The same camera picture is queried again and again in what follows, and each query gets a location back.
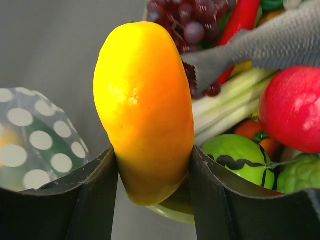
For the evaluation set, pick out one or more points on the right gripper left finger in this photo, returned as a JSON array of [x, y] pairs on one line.
[[79, 206]]

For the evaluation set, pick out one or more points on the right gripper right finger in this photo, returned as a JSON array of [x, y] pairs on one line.
[[228, 207]]

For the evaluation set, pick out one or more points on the polka dot zip bag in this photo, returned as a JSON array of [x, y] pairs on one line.
[[38, 142]]

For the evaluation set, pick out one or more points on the fake yellow orange mango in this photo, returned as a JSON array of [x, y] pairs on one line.
[[142, 97]]

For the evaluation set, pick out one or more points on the fake grey fish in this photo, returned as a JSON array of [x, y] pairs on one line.
[[290, 39]]

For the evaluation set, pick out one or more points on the fake purple grapes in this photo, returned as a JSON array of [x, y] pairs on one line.
[[195, 27]]

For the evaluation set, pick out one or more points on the fake watermelon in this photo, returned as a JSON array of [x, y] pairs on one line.
[[243, 157]]

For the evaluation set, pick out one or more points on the fake green lettuce head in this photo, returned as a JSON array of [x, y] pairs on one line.
[[303, 172]]

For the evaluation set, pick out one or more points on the fake celery stalk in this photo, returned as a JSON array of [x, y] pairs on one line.
[[237, 100]]

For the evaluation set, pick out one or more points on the fake red radish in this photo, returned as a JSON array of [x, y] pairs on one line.
[[289, 108]]

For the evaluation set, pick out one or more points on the fake red chili pepper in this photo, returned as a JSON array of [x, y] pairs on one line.
[[243, 18]]

